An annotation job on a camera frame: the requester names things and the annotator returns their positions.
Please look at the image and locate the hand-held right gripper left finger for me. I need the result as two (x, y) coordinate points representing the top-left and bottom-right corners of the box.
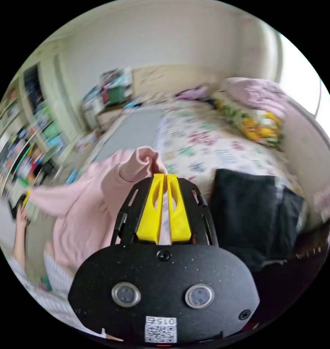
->
(136, 174), (165, 245)

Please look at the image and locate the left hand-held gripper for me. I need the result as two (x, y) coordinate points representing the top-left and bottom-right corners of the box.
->
(9, 190), (32, 218)

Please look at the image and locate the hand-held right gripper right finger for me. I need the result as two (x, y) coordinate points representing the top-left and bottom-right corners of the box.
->
(167, 174), (192, 244)

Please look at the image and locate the pink long sleeve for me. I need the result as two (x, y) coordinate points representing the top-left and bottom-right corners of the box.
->
(30, 146), (172, 276)

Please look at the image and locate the person's left forearm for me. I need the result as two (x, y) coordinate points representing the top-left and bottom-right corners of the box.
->
(12, 224), (28, 270)

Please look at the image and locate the person's left hand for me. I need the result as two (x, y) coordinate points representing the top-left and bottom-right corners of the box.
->
(15, 209), (31, 227)

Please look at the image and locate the bookshelf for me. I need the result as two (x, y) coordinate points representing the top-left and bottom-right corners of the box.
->
(0, 64), (73, 204)

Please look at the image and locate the pile of clothes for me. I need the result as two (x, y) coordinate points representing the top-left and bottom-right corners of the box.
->
(208, 168), (307, 271)

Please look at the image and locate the bed with printed sheet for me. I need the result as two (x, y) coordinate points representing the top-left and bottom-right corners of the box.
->
(151, 94), (330, 246)

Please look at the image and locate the grey floor mat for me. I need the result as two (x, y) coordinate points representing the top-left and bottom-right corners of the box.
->
(95, 108), (165, 162)

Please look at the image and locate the floral pillow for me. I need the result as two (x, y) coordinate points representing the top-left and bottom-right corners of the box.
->
(211, 91), (286, 149)

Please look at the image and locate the purple garment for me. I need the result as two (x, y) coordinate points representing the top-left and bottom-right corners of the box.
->
(175, 85), (210, 101)

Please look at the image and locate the bedside cabinet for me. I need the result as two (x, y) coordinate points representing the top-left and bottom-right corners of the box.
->
(82, 68), (135, 131)

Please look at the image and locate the pink blanket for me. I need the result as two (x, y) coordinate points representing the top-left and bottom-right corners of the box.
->
(226, 77), (293, 119)

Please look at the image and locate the window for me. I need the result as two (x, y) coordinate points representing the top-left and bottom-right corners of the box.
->
(278, 31), (330, 127)

